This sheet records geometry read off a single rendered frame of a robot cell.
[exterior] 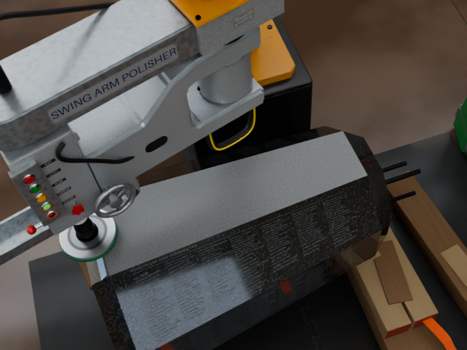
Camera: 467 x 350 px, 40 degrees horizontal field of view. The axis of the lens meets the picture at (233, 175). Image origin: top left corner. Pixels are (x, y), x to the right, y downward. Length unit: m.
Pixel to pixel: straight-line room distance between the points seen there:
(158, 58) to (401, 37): 2.62
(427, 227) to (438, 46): 1.37
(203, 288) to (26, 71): 1.09
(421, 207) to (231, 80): 1.54
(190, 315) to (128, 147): 0.77
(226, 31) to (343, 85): 2.10
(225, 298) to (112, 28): 1.14
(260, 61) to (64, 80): 1.40
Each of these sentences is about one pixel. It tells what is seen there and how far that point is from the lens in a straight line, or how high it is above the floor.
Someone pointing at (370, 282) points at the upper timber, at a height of 0.24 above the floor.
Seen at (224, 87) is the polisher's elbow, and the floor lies 1.36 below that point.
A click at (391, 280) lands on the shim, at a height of 0.26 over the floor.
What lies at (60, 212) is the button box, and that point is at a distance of 2.05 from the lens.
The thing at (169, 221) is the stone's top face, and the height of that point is 0.84.
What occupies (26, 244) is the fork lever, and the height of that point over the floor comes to 1.12.
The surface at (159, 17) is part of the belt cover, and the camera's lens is 1.85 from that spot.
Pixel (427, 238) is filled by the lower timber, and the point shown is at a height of 0.13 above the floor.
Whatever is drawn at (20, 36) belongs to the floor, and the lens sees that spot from 4.60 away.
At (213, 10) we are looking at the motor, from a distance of 1.81.
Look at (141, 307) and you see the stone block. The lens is 2.44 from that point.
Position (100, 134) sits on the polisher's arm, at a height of 1.41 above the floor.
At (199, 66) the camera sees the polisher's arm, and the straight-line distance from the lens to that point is 1.95.
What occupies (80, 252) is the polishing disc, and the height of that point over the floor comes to 0.90.
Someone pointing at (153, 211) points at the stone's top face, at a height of 0.84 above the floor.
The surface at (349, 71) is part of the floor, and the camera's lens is 3.99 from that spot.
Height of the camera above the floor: 2.95
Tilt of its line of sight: 57 degrees down
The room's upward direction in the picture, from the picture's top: 8 degrees counter-clockwise
